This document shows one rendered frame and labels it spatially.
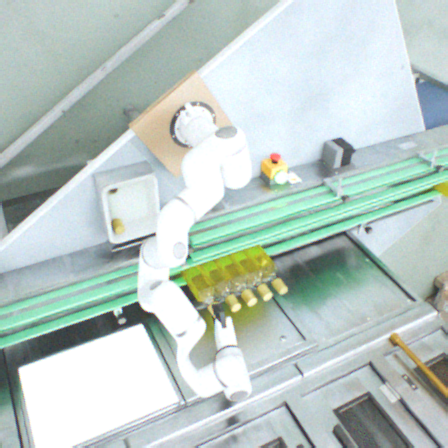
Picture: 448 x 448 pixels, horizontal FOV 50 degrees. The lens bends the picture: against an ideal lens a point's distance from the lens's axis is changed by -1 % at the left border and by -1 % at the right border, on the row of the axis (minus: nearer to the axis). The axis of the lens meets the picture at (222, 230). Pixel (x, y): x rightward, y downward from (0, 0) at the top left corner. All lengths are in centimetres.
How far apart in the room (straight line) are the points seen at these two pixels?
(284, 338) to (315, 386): 18
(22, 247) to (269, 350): 84
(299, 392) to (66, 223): 89
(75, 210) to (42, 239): 14
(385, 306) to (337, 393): 41
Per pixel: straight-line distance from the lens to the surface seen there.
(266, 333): 163
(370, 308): 182
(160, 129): 149
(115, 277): 159
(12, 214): 226
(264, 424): 151
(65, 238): 164
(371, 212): 203
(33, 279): 162
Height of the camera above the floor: 201
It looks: 42 degrees down
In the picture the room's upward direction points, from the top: 142 degrees clockwise
